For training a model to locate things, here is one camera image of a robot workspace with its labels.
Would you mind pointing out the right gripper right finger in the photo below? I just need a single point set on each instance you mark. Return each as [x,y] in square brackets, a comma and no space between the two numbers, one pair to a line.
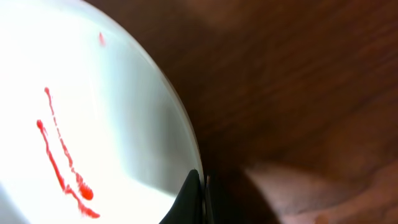
[234,199]

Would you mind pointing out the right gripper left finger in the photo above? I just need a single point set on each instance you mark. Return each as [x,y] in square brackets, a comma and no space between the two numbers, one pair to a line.
[187,207]

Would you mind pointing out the mint plate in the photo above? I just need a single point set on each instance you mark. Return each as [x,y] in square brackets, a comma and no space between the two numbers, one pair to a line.
[91,129]

